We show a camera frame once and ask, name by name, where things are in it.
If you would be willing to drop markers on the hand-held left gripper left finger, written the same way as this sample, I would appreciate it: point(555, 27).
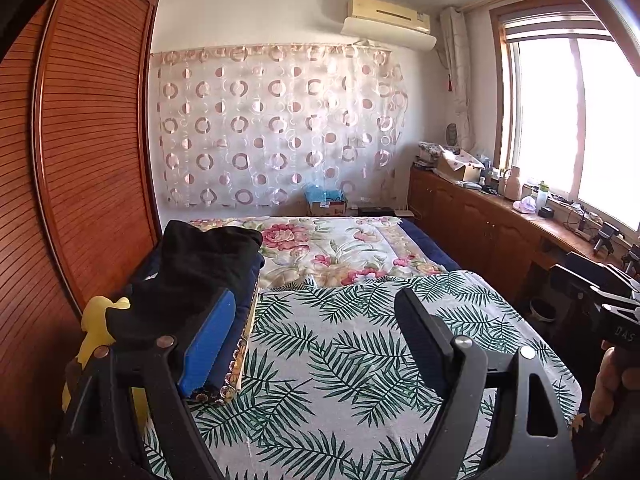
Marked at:
point(207, 340)

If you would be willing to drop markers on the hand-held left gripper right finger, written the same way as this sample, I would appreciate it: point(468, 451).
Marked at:
point(422, 342)

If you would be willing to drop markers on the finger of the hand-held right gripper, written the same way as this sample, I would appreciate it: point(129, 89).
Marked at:
point(595, 265)
point(575, 282)

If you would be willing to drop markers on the black printed t-shirt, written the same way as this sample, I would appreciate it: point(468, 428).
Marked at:
point(200, 265)

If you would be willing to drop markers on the person's right hand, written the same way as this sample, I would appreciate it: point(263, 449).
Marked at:
point(607, 385)

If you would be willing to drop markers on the dark trash bin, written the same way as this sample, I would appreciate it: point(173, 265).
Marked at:
point(542, 310)

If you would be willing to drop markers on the navy garment with studded trim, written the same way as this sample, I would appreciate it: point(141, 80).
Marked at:
point(246, 285)

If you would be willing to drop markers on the small black box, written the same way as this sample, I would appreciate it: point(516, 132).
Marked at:
point(546, 212)

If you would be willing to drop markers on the palm leaf printed cloth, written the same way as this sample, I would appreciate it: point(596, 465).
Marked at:
point(350, 360)

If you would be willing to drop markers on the clear bottle with green lid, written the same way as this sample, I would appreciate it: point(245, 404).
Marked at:
point(542, 197)

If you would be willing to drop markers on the pink plastic bag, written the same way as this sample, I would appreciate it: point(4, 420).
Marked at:
point(525, 206)

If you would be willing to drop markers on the navy bed sheet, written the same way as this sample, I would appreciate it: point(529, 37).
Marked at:
point(425, 245)

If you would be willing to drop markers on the yellow plush toy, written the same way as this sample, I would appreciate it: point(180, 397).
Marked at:
point(97, 320)

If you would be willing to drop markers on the pink bottle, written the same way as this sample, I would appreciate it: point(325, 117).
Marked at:
point(512, 185)

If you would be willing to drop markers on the long wooden cabinet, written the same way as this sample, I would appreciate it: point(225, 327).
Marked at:
point(465, 220)

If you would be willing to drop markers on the flat black box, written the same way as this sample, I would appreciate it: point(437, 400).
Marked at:
point(376, 211)

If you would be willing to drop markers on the floral blanket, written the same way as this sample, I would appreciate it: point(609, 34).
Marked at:
point(320, 245)

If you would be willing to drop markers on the open cardboard box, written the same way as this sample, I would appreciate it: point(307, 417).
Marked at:
point(460, 170)

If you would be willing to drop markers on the wooden framed window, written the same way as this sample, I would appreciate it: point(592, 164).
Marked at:
point(550, 110)

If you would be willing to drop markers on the cardboard box with blue bags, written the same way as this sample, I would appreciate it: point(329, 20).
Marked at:
point(327, 205)

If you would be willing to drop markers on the floral storage box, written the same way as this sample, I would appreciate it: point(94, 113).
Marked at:
point(429, 151)

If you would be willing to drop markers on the sheer circle-pattern curtain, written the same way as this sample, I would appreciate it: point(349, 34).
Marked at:
point(280, 125)

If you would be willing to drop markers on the bundled patterned window curtain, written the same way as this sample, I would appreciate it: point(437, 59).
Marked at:
point(457, 75)

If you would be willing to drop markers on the wooden slatted wardrobe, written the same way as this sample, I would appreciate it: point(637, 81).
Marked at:
point(90, 135)

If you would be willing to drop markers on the air conditioner unit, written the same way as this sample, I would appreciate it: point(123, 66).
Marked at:
point(390, 35)

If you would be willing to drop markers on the cream wall air conditioner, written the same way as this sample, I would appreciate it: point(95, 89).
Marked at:
point(390, 14)

